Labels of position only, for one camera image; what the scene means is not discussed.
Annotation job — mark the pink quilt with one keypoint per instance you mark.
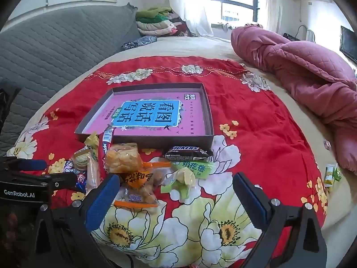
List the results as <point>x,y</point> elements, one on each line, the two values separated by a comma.
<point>301,67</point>

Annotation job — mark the black television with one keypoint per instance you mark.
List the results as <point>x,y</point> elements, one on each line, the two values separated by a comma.
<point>348,44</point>

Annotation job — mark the clear rice cracker packet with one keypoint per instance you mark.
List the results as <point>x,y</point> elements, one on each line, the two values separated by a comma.
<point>122,157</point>

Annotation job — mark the white metal rack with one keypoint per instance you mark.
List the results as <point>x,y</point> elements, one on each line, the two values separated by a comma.
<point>306,32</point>

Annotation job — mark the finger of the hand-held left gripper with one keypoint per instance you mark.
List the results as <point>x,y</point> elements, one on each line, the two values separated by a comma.
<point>32,164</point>
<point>64,179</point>

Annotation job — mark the orange-edged pastry packet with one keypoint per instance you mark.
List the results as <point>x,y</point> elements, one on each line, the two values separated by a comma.
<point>138,180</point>

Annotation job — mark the red stick snack packet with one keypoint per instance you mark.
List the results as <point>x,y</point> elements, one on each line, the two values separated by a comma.
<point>106,142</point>

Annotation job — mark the yellow snack packet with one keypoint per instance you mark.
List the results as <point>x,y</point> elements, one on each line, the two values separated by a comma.
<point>92,141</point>

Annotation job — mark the grey cardboard box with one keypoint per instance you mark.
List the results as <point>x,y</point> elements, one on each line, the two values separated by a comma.
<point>209,111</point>

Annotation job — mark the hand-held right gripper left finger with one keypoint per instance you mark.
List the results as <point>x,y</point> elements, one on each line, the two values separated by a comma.
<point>101,201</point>

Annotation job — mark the dark blue patterned cloth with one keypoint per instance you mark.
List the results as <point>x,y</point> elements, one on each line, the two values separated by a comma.
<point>138,42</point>

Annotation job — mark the peach snack packet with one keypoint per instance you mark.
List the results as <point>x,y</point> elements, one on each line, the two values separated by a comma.
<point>93,173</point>

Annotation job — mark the small green packet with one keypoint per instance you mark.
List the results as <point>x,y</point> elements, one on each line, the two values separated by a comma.
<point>329,174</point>
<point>338,173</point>

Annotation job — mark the brown chocolate bar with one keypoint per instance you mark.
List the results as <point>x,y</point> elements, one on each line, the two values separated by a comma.
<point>187,151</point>

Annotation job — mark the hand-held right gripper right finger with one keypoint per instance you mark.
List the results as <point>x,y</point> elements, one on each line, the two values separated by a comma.
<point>251,198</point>

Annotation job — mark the red floral blanket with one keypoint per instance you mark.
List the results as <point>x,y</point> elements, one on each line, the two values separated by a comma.
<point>251,103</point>

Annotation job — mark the grey quilted headboard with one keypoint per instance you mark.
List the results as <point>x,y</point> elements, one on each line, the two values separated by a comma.
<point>55,47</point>

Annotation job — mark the pink book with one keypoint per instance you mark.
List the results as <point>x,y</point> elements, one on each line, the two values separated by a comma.
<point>192,109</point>

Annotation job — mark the white curtain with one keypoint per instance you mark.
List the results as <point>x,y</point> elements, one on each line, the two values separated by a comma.
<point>189,2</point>
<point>269,2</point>

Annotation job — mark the stack of folded clothes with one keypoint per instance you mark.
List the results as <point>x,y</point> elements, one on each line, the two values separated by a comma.
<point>159,22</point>

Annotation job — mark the green milk snack packet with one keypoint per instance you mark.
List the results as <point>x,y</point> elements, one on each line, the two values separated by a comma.
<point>195,170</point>

